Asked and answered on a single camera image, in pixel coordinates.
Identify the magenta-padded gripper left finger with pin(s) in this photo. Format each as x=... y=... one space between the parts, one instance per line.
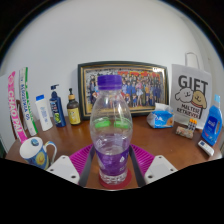
x=63 y=166

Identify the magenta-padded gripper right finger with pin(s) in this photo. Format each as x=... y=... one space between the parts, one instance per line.
x=160 y=166

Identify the clear purple-capped water bottle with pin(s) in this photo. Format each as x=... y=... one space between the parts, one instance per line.
x=111 y=140

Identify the blue patterned ceramic mug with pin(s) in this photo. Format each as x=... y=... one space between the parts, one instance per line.
x=35 y=155

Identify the small patterned snack packet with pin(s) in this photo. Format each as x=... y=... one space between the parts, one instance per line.
x=184 y=132

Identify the blue tissue pack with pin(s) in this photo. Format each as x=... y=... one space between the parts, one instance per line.
x=160 y=118

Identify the white remote control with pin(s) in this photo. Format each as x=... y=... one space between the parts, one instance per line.
x=205 y=147

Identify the orange battery pack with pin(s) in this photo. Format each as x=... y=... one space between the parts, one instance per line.
x=192 y=125

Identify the amber yellow-labelled pump bottle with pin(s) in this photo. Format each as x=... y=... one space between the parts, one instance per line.
x=73 y=113

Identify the white blue-capped lotion bottle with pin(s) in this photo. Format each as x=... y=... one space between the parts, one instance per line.
x=44 y=115

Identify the dark blue pump bottle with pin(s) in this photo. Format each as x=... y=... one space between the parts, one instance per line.
x=57 y=111

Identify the blue detergent bottle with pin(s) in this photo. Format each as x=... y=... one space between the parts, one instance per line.
x=211 y=126

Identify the white paper gift bag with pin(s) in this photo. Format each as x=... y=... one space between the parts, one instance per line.
x=191 y=96

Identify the white refrigerator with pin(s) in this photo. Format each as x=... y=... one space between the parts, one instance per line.
x=4 y=113

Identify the framed group picture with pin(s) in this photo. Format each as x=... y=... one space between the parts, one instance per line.
x=143 y=83

